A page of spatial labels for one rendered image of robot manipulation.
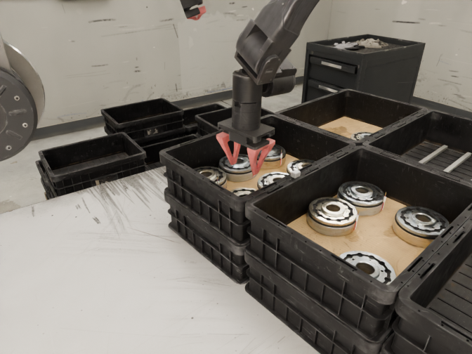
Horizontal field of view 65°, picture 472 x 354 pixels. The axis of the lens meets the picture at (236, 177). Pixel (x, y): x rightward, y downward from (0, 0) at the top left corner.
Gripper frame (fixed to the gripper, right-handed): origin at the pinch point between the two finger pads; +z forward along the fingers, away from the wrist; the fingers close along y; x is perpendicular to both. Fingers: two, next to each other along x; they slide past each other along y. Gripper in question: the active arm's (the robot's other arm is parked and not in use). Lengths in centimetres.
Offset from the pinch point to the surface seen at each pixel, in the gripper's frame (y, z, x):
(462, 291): -43.8, 10.8, -7.5
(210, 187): 1.4, 2.2, 8.7
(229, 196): -4.3, 1.6, 9.2
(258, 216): -12.4, 1.8, 10.1
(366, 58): 43, 6, -153
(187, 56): 250, 44, -199
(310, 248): -23.8, 1.6, 11.3
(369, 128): 1, 11, -66
